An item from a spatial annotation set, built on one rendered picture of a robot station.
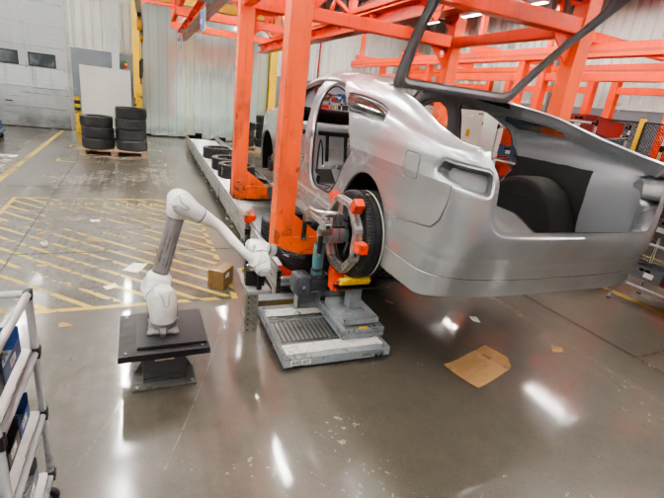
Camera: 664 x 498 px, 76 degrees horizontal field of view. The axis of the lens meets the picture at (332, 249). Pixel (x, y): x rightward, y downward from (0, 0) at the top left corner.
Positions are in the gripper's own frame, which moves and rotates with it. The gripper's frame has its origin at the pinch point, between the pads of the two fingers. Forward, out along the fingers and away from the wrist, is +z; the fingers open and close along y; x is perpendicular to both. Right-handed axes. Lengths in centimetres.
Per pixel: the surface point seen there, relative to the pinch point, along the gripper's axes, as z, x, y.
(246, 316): -14, 62, 22
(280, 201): -7, -27, 50
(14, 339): -150, 29, -91
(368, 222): 28, -40, -24
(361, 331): 60, 41, -22
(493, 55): 560, -403, 501
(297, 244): 21, 4, 48
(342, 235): 25.5, -23.1, -2.9
